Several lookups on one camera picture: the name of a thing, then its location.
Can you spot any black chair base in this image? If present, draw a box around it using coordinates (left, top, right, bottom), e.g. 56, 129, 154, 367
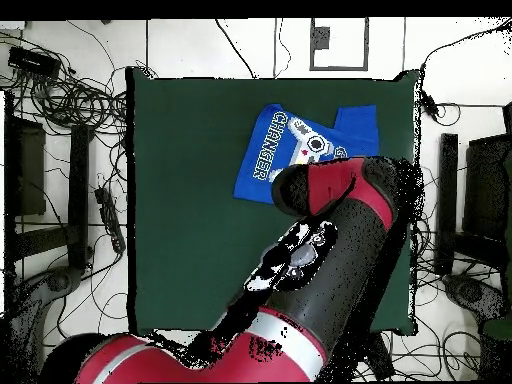
442, 273, 512, 341
7, 265, 83, 361

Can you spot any black wooden furniture frame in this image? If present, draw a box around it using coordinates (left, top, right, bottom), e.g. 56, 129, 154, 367
434, 101, 512, 277
3, 90, 95, 277

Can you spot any black cable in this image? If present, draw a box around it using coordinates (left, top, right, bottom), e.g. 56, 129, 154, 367
214, 18, 256, 80

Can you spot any black power strip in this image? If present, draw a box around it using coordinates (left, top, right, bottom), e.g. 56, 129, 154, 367
367, 331, 396, 381
94, 186, 128, 254

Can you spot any dark green table cloth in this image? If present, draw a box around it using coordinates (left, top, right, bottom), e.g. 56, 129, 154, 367
124, 66, 420, 336

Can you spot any grey square frame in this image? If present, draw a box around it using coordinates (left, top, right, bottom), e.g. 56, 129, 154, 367
308, 17, 370, 72

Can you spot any blue printed t-shirt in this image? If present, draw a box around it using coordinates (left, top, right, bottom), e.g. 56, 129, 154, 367
232, 102, 380, 206

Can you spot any black electronics box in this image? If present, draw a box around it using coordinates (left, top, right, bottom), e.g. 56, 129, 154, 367
7, 45, 62, 79

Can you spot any black power adapter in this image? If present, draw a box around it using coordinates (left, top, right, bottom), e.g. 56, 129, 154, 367
419, 89, 440, 121

